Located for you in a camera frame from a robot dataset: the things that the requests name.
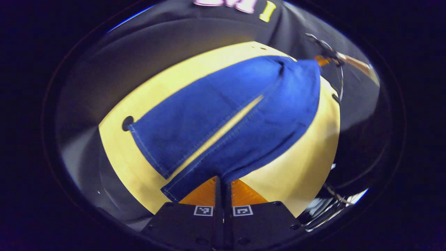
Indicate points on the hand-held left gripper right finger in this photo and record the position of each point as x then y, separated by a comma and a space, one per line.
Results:
227, 209

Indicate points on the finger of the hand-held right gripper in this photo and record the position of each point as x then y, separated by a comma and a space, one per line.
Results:
322, 61

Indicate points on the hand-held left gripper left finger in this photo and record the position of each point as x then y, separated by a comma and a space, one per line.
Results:
217, 209

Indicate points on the blue denim jeans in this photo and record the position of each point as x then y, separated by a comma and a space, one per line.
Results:
209, 115

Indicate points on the black backdrop cloth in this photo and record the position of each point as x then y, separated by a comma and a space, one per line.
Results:
174, 35

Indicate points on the shiny metal frame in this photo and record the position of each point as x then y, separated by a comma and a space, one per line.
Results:
324, 209

